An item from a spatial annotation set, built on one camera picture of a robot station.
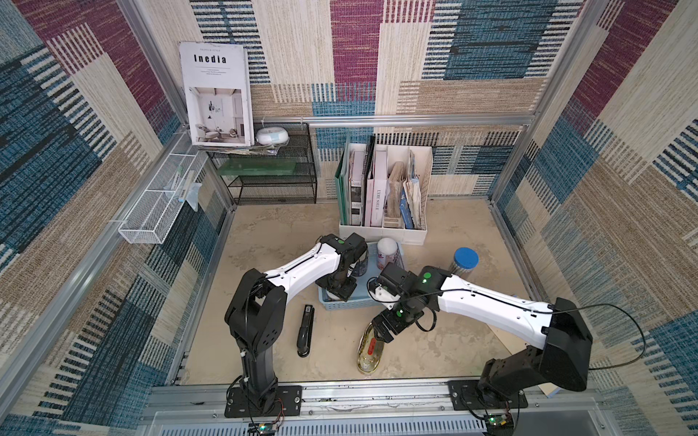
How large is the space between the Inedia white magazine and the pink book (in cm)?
40

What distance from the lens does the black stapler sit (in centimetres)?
81

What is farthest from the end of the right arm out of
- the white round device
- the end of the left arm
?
the white round device

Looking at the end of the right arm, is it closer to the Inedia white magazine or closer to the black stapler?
the black stapler

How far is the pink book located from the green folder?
0.24 feet

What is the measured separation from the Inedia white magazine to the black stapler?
1.80 ft

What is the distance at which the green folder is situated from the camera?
0.87 meters

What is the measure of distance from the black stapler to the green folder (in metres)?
0.34

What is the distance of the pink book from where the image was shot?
0.92 meters

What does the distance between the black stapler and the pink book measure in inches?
14.5

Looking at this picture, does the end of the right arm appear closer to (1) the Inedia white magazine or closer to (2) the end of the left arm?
(2) the end of the left arm

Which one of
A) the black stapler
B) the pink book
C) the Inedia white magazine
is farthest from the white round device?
the black stapler

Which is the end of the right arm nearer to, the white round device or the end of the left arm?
the end of the left arm

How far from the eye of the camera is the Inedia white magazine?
76cm

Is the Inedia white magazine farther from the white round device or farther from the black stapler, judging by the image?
the black stapler
